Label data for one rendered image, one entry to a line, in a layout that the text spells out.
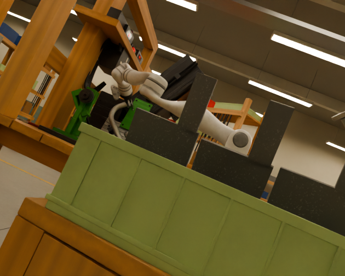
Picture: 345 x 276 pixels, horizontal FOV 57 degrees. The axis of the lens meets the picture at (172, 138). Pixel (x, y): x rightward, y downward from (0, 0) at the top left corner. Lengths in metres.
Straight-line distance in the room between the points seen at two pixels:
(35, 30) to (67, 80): 0.39
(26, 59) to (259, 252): 1.18
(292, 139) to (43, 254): 10.80
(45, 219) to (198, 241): 0.28
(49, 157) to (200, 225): 0.95
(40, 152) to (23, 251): 0.80
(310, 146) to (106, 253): 10.93
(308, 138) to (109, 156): 10.91
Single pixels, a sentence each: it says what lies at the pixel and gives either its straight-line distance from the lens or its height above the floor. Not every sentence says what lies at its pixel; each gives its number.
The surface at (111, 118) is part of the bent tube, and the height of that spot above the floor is 1.09.
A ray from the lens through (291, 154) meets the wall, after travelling 11.16.
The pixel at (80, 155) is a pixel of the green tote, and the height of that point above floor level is 0.90.
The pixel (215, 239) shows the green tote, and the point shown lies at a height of 0.87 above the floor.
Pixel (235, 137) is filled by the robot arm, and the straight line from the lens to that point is 1.24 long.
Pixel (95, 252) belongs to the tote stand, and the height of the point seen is 0.77.
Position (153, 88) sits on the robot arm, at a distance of 1.31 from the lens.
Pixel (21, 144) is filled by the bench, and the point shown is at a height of 0.80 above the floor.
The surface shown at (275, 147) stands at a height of 1.06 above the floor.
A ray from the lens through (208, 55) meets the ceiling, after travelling 9.32.
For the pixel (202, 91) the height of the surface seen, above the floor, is 1.12.
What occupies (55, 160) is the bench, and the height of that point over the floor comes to 0.80.
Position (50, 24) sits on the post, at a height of 1.30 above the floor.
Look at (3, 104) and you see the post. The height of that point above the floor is 0.92.
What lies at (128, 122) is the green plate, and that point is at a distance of 1.87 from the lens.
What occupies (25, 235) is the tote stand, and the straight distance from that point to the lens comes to 0.65.
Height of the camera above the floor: 0.94
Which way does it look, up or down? 6 degrees up
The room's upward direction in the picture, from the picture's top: 24 degrees clockwise
